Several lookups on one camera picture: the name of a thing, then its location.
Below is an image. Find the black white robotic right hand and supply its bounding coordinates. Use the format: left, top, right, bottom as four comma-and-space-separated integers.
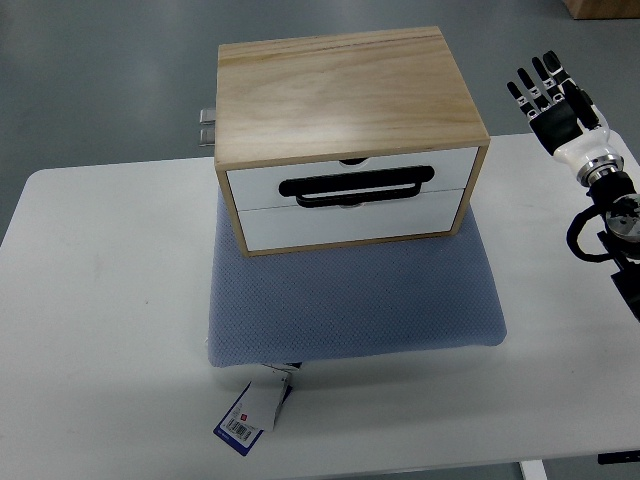
507, 50, 624, 187

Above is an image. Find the black metal drawer handle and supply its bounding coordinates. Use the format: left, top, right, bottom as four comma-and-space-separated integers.
278, 166, 436, 209

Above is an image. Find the white top drawer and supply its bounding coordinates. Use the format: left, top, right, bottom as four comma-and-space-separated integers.
227, 147, 477, 211

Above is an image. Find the white drawer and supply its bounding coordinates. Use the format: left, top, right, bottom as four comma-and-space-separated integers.
227, 147, 477, 211
239, 190, 463, 252

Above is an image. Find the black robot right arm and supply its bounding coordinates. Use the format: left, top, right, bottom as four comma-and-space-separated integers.
566, 171, 639, 319

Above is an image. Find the wooden drawer cabinet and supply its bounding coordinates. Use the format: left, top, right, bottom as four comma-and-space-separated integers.
214, 27, 490, 256

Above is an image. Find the white bottom drawer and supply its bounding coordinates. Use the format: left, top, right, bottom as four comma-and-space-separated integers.
239, 190, 463, 252

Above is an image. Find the wooden box in corner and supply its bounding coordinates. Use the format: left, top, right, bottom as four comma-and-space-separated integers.
563, 0, 640, 20

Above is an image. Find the blue mesh cushion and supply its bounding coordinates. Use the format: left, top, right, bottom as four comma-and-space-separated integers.
208, 207, 507, 368

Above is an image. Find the black table controller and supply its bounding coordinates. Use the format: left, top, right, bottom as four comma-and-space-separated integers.
597, 450, 640, 465

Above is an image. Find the white table leg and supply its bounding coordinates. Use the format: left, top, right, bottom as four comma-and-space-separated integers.
519, 460, 549, 480

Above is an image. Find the white blue product tag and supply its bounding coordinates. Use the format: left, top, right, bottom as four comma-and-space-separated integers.
213, 363, 302, 457

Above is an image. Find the grey metal table bracket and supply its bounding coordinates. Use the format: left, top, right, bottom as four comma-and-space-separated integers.
199, 107, 216, 147

